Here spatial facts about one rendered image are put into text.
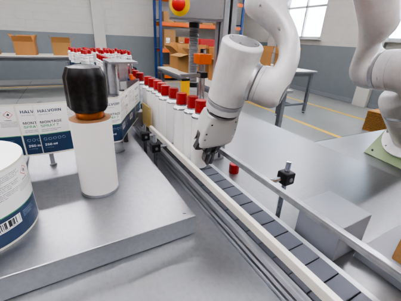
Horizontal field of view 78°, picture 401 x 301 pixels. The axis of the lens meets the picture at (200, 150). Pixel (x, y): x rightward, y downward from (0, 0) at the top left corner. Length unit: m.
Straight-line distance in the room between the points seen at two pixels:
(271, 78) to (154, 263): 0.43
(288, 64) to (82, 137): 0.44
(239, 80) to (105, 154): 0.33
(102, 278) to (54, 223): 0.16
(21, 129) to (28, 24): 7.56
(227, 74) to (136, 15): 8.05
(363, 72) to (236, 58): 0.54
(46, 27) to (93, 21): 1.19
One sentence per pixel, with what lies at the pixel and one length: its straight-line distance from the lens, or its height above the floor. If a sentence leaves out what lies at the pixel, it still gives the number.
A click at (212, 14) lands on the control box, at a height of 1.30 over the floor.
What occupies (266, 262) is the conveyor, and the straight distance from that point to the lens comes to 0.51.
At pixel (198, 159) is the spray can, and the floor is 0.92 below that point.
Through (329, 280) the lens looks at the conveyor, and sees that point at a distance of 0.52.
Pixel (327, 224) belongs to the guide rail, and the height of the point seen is 0.96.
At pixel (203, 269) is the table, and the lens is 0.54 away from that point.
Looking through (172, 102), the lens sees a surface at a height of 1.04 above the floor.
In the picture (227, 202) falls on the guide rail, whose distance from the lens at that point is 0.57.
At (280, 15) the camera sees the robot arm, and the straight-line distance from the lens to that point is 0.55.
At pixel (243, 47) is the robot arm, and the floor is 1.23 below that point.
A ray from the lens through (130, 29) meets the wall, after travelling 8.46.
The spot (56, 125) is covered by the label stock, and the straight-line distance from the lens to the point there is 0.81.
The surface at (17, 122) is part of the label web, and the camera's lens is 0.81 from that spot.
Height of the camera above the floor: 1.24
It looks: 24 degrees down
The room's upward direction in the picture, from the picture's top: 3 degrees clockwise
